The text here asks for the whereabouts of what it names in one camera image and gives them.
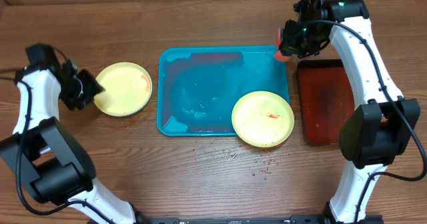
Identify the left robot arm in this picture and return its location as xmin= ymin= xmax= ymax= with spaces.
xmin=1 ymin=43 xmax=146 ymax=223

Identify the red black sponge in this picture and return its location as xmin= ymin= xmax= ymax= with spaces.
xmin=274 ymin=27 xmax=291 ymax=63

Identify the yellow-green plate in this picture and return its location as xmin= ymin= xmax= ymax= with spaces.
xmin=94 ymin=62 xmax=153 ymax=117
xmin=232 ymin=91 xmax=295 ymax=148

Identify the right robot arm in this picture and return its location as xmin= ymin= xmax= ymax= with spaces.
xmin=274 ymin=0 xmax=420 ymax=223

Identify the black red-lined tray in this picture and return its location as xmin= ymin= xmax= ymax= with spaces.
xmin=297 ymin=59 xmax=354 ymax=145

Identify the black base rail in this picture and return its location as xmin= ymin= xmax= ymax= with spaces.
xmin=87 ymin=213 xmax=384 ymax=224

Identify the teal plastic tray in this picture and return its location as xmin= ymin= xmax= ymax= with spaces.
xmin=157 ymin=45 xmax=290 ymax=137

